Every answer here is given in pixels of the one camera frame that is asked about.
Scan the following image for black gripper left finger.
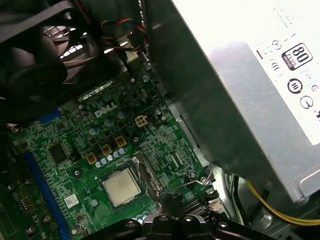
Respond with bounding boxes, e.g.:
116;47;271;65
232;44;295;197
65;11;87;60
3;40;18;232
84;192;180;240

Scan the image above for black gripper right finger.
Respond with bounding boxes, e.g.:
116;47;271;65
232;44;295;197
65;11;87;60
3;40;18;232
172;191;273;240

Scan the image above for CPU with silver top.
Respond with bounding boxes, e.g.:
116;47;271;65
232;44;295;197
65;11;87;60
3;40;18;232
101;167;142;208

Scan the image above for CPU socket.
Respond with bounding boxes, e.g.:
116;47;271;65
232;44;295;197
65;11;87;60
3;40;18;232
97;159;161;210

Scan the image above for metal socket cover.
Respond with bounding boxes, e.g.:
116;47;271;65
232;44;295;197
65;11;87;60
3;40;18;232
131;150;164;199

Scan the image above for metal locking lever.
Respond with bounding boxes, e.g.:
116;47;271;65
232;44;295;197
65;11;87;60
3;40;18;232
184;162;215;186

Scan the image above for black PC case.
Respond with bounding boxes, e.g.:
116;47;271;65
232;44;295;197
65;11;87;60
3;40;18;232
0;0;320;240

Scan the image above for white four-pin power socket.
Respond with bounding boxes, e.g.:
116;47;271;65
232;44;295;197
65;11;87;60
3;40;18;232
134;115;148;128

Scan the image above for grey power supply unit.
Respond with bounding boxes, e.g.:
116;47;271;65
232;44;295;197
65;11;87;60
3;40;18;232
146;0;320;205

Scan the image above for green motherboard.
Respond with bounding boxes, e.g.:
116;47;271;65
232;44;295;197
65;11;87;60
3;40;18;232
0;72;218;240

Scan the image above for short blue expansion slot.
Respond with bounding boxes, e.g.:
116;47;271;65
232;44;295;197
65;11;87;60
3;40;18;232
36;108;62;124

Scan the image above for black case fan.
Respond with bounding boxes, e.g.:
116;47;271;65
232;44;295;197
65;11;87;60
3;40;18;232
0;0;126;123

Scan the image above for yellow and black wire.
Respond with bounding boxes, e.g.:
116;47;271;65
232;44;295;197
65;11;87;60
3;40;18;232
246;180;320;227

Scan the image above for coloured fan wires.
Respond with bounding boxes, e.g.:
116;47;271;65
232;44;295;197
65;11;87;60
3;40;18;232
100;16;146;55

